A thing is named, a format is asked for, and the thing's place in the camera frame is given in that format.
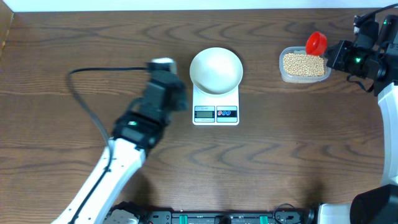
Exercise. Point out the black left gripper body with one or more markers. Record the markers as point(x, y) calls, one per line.
point(178, 102)

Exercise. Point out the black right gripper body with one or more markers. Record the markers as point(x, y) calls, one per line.
point(356, 60)

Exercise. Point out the red plastic measuring scoop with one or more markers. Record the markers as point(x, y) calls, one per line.
point(316, 44)

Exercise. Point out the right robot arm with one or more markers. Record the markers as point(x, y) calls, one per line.
point(378, 205)

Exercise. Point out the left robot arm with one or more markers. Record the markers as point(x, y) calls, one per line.
point(138, 130)

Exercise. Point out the white digital kitchen scale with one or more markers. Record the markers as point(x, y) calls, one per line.
point(215, 110)

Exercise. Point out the white round bowl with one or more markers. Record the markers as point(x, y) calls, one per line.
point(216, 71)

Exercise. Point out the clear plastic container of soybeans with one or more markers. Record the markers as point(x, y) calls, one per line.
point(298, 67)

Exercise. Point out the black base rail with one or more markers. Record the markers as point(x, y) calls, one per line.
point(128, 212)

